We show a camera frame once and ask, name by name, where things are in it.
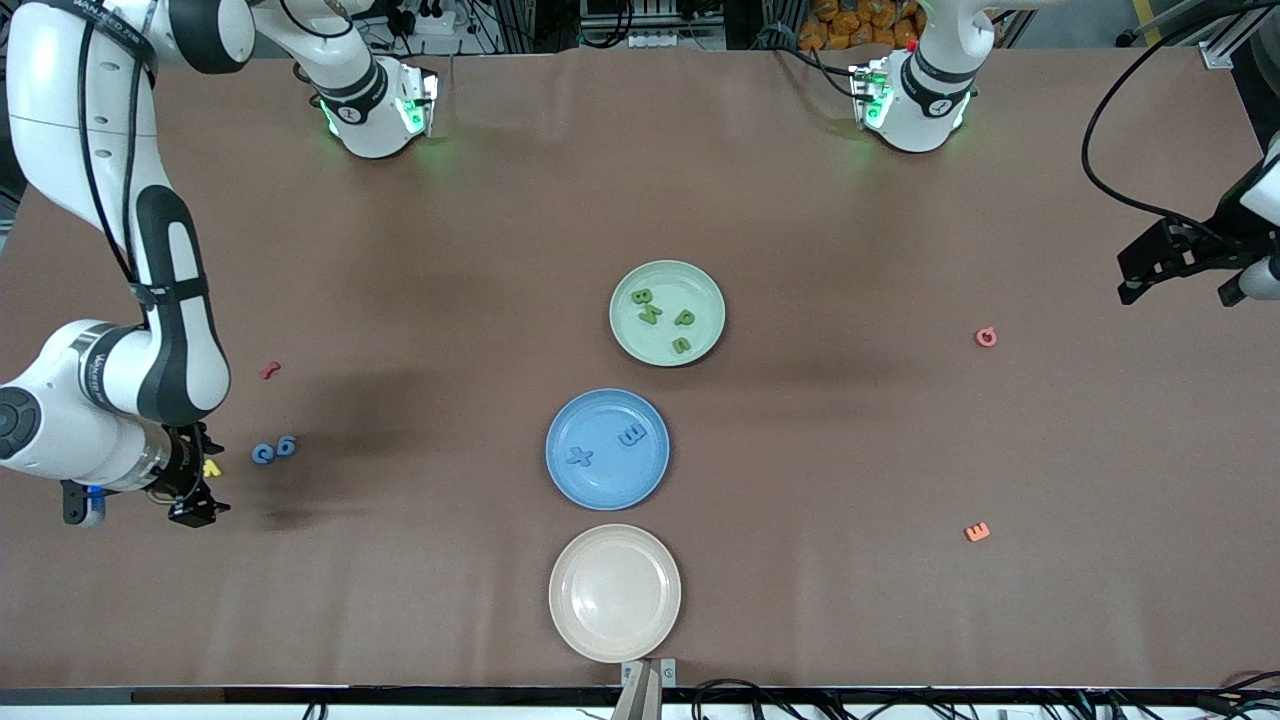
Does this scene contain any large table cover sheet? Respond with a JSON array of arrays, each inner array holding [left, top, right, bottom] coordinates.
[[0, 48, 1280, 691]]

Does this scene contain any bag of orange objects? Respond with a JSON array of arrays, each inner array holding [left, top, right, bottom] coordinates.
[[800, 0, 923, 53]]

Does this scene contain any blue plate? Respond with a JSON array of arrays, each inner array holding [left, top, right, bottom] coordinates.
[[545, 388, 671, 512]]

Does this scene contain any beige plate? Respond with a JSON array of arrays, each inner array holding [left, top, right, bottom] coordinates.
[[548, 523, 683, 664]]

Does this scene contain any white power strip with plugs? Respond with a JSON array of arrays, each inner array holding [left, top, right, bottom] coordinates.
[[395, 0, 459, 37]]

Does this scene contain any green plate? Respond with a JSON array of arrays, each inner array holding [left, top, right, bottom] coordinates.
[[609, 260, 727, 368]]

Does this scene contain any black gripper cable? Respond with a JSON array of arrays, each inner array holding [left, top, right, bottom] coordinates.
[[1081, 0, 1280, 226]]

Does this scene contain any aluminium frame profile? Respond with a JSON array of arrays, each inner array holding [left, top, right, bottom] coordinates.
[[1198, 0, 1280, 71]]

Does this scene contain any black cable with connector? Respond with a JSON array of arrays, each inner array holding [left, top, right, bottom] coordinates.
[[1190, 670, 1280, 717]]

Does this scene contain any black looped cable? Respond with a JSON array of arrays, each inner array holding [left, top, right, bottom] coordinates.
[[690, 678, 801, 720]]

